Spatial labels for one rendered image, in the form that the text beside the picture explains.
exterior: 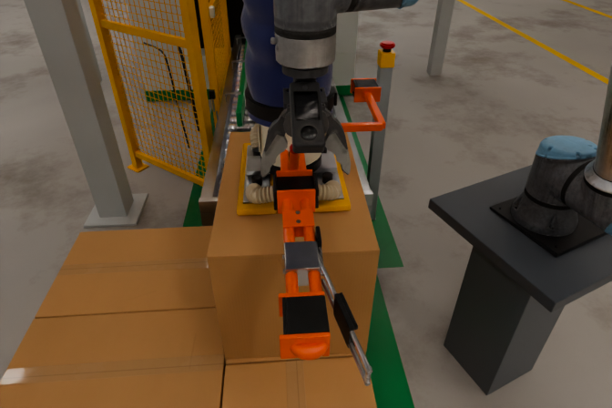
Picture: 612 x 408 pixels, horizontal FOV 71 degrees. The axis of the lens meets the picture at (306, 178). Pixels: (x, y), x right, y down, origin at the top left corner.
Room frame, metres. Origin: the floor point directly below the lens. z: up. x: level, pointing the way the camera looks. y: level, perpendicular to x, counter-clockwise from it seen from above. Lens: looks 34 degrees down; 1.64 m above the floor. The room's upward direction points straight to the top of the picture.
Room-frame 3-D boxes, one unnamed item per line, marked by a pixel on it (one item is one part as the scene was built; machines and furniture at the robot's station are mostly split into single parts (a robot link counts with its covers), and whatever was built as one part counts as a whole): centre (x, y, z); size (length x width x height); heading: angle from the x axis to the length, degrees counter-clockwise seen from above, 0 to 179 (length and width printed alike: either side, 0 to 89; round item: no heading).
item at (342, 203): (1.03, -0.05, 0.98); 0.34 x 0.10 x 0.05; 4
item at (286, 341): (0.42, 0.00, 1.08); 0.08 x 0.07 x 0.05; 4
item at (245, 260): (1.02, 0.04, 0.74); 0.60 x 0.40 x 0.40; 3
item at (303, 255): (0.56, 0.01, 1.07); 0.07 x 0.07 x 0.04; 4
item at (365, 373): (0.48, -0.05, 1.08); 0.31 x 0.03 x 0.05; 17
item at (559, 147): (1.06, -0.76, 0.95); 0.17 x 0.15 x 0.18; 19
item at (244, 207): (1.01, 0.14, 0.98); 0.34 x 0.10 x 0.05; 4
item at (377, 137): (2.00, -0.38, 0.50); 0.07 x 0.07 x 1.00; 4
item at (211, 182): (2.53, 0.49, 0.50); 2.31 x 0.05 x 0.19; 4
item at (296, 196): (0.77, 0.02, 1.08); 0.10 x 0.08 x 0.06; 94
